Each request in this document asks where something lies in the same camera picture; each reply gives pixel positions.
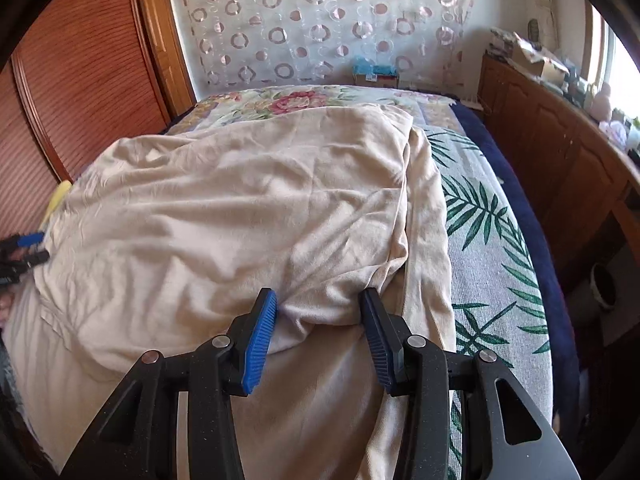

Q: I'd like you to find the beige t-shirt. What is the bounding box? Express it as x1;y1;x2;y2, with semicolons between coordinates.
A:
3;104;456;479

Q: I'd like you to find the person's left hand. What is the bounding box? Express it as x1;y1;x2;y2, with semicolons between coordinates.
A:
0;290;15;328

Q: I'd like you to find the yellow plush toy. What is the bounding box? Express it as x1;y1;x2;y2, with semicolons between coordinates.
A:
39;180;73;231

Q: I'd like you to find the palm leaf print bedsheet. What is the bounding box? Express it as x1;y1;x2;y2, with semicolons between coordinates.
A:
424;127;554;480

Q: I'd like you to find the wooden slatted wardrobe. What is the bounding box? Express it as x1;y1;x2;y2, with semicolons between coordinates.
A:
1;0;195;235

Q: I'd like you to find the floral blanket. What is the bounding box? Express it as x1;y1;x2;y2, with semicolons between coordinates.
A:
168;84;464;134

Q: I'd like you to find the wooden sideboard cabinet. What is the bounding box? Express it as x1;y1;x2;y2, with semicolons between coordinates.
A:
477;55;639;284

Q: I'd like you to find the blue item cardboard box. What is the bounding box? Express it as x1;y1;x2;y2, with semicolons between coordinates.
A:
352;56;399;88

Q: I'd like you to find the sheer circle pattern curtain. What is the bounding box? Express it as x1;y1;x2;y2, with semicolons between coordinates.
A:
171;0;473;99

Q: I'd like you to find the cardboard box on sideboard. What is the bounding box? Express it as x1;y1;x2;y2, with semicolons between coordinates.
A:
511;35;568;87

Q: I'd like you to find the pink bottle on sideboard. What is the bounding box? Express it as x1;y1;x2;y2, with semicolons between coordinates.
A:
589;81;612;122

